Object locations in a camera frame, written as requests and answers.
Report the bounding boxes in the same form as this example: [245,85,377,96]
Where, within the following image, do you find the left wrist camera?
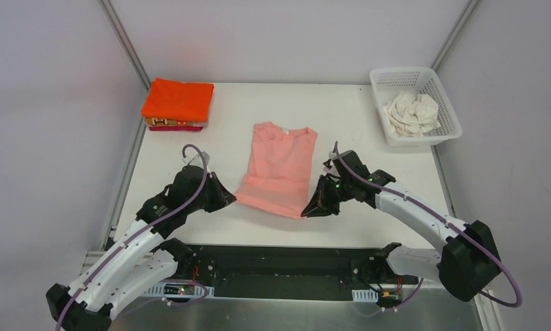
[182,152,210,168]

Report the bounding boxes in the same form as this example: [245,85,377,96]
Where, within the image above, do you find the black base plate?
[172,245,419,301]

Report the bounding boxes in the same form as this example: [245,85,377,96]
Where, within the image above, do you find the magenta folded t-shirt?
[148,126,203,132]

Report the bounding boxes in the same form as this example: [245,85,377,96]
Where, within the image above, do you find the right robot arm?
[301,150,501,302]

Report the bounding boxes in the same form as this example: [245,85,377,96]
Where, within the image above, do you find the right white cable duct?
[352,289,379,303]

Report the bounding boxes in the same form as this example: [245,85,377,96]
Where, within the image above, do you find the white crumpled t-shirt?
[383,91,441,137]

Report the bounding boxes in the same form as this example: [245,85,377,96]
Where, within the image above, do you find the right corner frame post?
[430,0,482,72]

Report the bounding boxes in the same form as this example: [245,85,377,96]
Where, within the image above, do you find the white plastic basket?
[370,67,463,148]

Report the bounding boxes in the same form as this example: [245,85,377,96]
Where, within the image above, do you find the orange folded t-shirt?
[141,78,214,122]

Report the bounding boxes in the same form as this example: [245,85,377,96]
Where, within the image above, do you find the left corner frame post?
[98,0,151,90]

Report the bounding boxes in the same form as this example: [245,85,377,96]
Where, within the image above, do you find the white cable duct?
[352,289,379,303]
[141,283,214,299]

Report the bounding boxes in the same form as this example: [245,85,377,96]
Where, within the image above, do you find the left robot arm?
[46,165,237,330]

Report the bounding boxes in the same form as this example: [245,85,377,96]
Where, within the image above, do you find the corner frame post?
[430,0,482,72]
[98,0,151,90]

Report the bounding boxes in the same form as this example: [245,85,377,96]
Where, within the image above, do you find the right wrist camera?
[323,159,340,179]

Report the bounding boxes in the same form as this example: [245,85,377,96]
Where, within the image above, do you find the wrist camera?
[182,152,210,168]
[323,159,340,179]

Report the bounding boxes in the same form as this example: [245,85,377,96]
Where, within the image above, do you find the left white cable duct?
[141,283,214,299]

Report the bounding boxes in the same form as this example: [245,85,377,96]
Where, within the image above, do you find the pink t-shirt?
[234,122,318,219]

